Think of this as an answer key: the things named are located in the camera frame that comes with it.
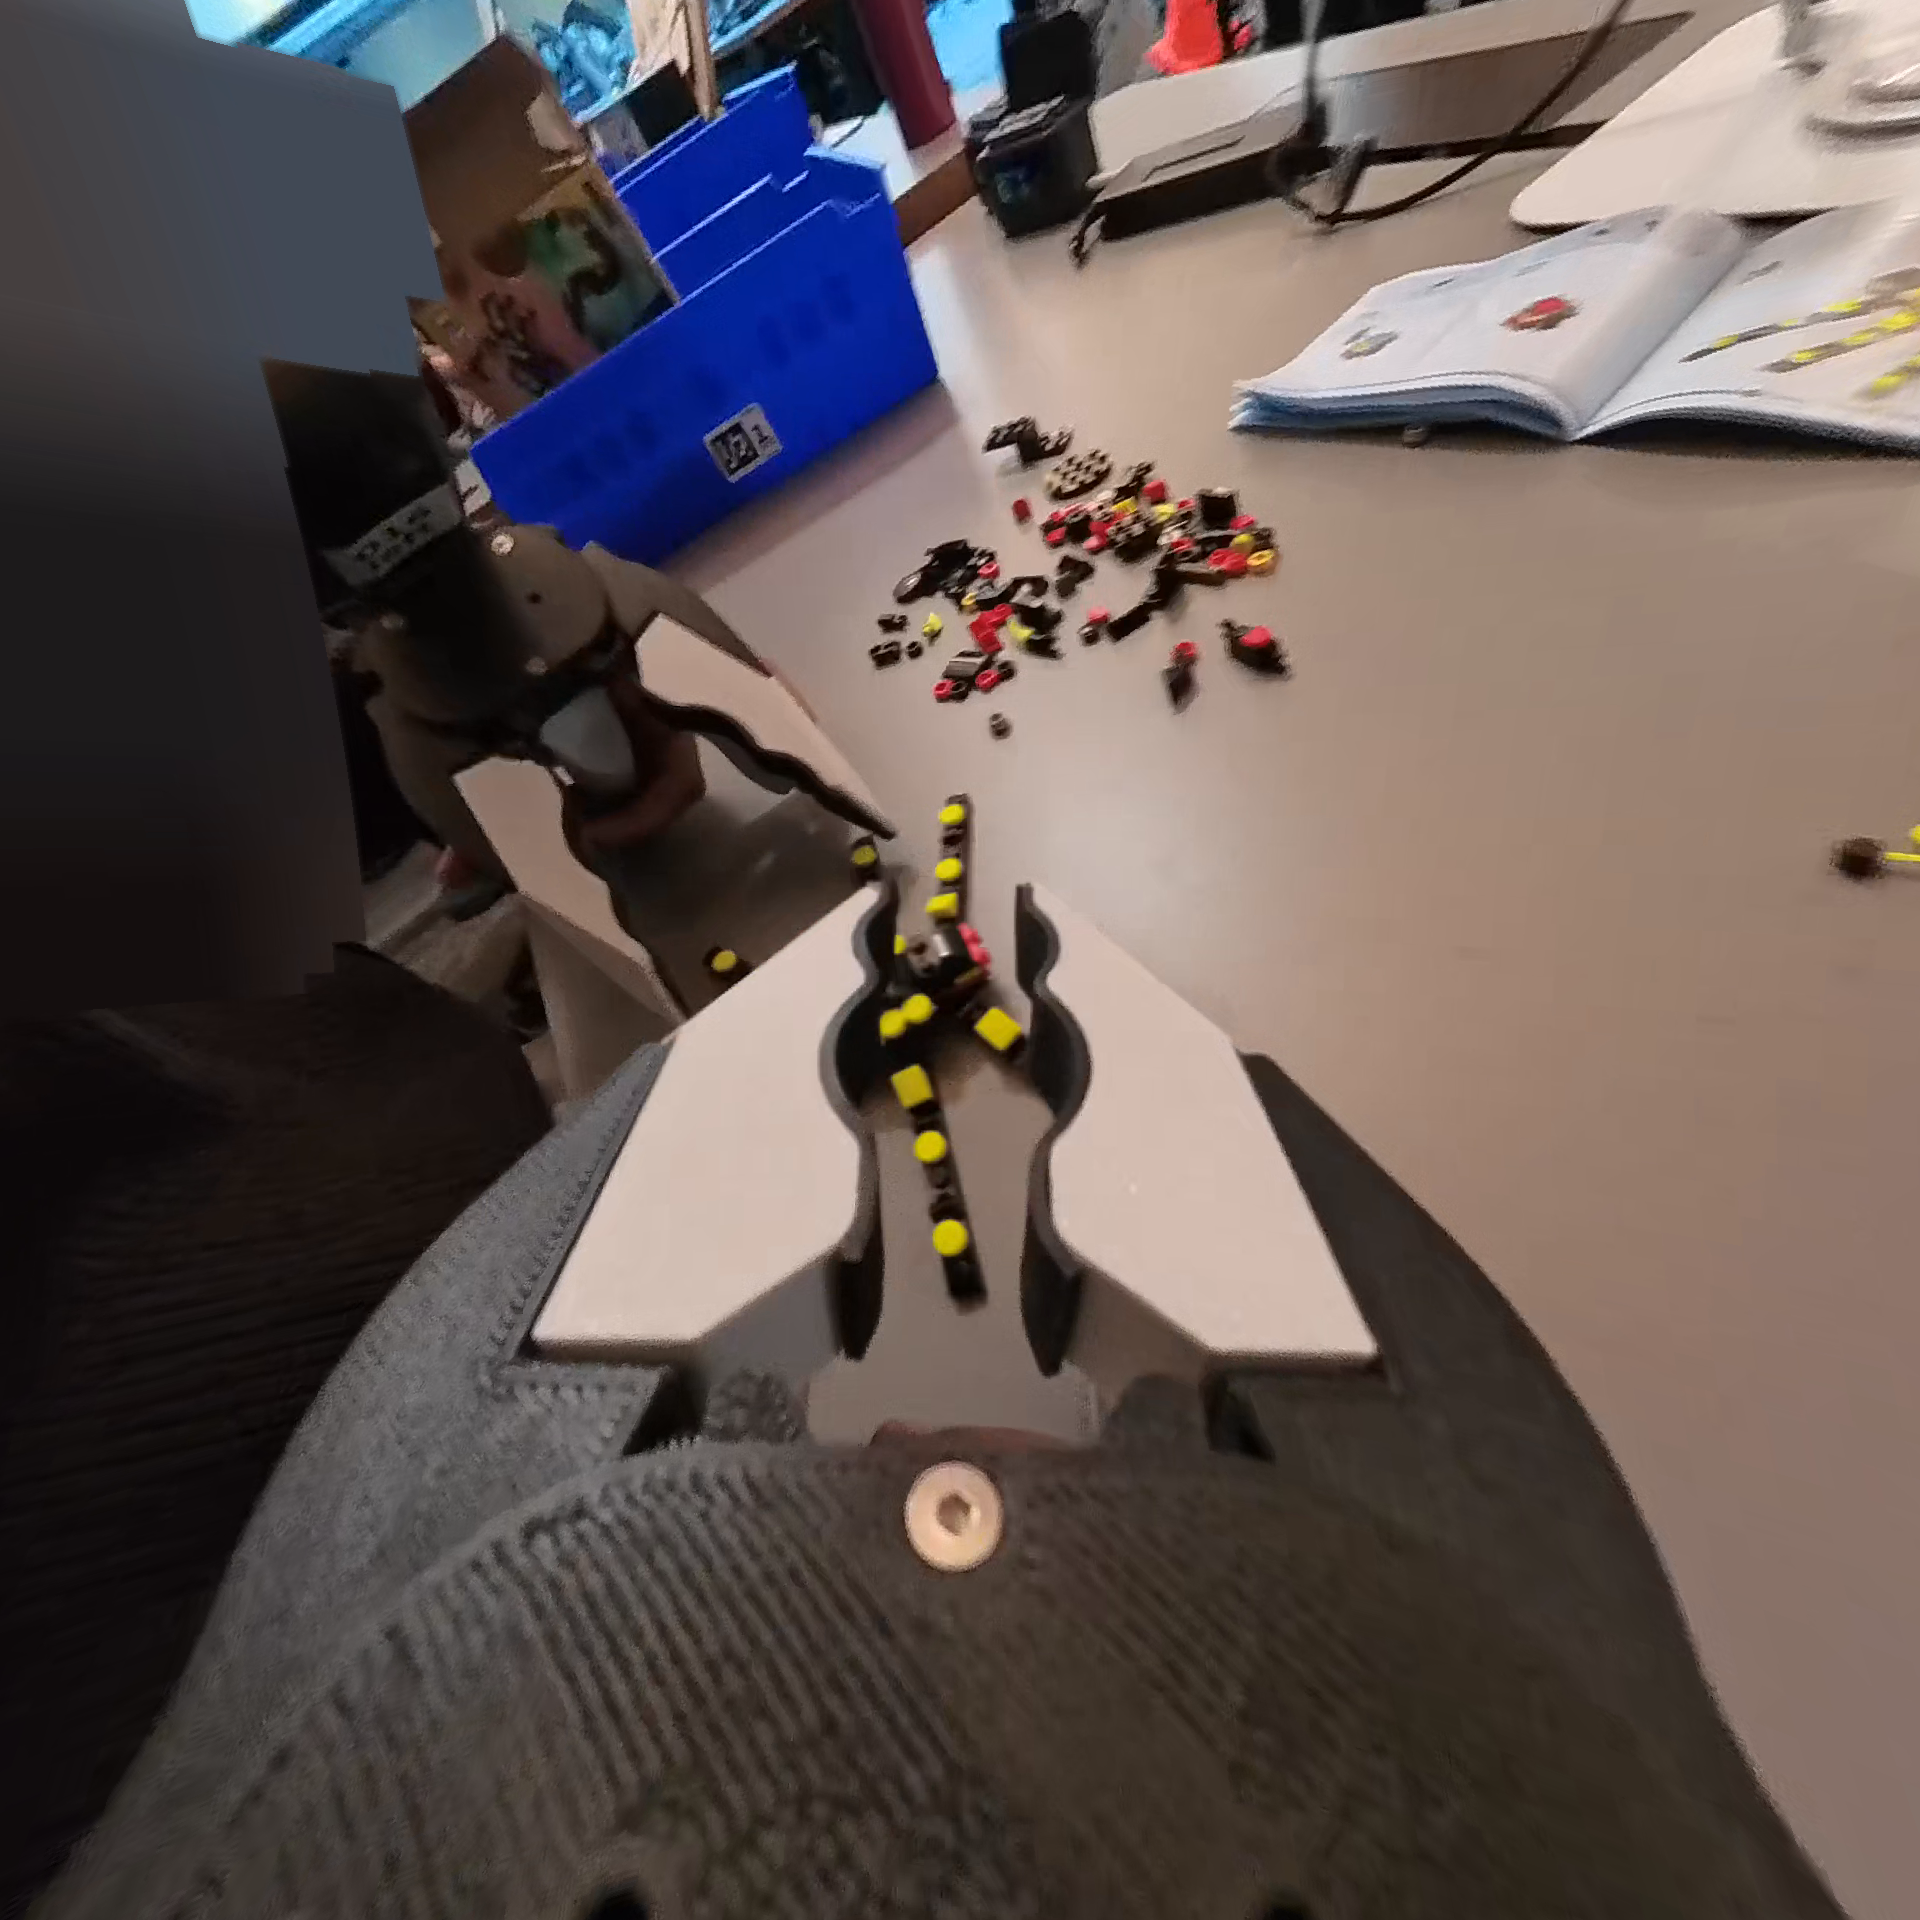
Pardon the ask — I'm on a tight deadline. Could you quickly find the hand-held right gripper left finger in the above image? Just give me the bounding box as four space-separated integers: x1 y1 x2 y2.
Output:
533 877 898 1375

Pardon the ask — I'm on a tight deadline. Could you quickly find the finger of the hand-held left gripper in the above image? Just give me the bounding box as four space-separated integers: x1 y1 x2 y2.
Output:
450 754 689 1039
632 612 904 839

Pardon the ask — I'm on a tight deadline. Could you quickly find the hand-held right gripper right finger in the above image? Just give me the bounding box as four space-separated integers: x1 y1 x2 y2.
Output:
1018 885 1384 1375

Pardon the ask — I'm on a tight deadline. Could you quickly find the yellow black lego spider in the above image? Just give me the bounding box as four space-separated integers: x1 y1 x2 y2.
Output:
704 795 1037 1306

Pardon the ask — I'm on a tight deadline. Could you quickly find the pile of loose lego pieces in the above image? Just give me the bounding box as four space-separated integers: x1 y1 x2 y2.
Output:
866 416 1284 707

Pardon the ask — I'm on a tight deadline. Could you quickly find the person's left hand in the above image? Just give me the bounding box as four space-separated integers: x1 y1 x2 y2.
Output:
573 703 712 845

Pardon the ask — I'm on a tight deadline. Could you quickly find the blue plastic bin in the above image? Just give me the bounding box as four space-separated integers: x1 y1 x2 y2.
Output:
470 67 942 570

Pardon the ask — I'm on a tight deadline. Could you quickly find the printed cardboard box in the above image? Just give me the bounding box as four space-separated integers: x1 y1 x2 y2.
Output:
402 37 681 436

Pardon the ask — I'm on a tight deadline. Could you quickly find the black electronic device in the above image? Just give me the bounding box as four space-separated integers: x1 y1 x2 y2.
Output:
965 7 1107 240

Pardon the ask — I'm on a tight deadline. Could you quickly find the dark red bottle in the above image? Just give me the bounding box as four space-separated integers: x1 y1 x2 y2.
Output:
856 0 961 154

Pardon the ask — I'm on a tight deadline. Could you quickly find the black power adapter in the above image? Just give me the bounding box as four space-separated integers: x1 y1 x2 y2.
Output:
1089 67 1329 243

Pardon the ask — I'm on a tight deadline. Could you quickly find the white blue instruction booklet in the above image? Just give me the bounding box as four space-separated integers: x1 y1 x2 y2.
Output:
1230 202 1920 453

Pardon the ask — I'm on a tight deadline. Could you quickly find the white stand base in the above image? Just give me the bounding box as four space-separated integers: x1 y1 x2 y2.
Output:
1507 0 1920 232

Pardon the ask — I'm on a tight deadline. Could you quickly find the black cable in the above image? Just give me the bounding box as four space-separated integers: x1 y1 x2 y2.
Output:
1275 0 1642 230

